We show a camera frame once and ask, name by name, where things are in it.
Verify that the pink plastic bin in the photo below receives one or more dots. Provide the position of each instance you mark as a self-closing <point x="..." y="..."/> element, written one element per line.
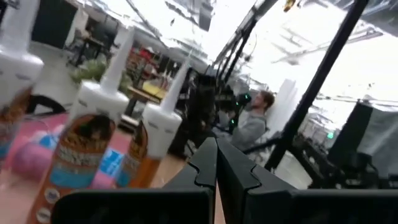
<point x="18" y="130"/>

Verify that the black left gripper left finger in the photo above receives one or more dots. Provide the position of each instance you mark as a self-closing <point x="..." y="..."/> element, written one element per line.
<point x="186" y="202"/>

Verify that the orange sealant tube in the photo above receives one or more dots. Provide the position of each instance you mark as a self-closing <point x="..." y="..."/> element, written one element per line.
<point x="18" y="68"/>
<point x="90" y="140"/>
<point x="160" y="130"/>

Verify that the black upright frame post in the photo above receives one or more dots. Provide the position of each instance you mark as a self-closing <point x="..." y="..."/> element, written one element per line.
<point x="314" y="87"/>

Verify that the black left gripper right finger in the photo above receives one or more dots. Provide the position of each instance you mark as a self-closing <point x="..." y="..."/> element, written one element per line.
<point x="248" y="199"/>

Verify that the grey fabric backdrop screen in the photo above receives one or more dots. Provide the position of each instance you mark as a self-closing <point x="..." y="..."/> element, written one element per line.
<point x="382" y="140"/>

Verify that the person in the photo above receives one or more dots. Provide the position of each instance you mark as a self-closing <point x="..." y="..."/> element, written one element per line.
<point x="252" y="130"/>

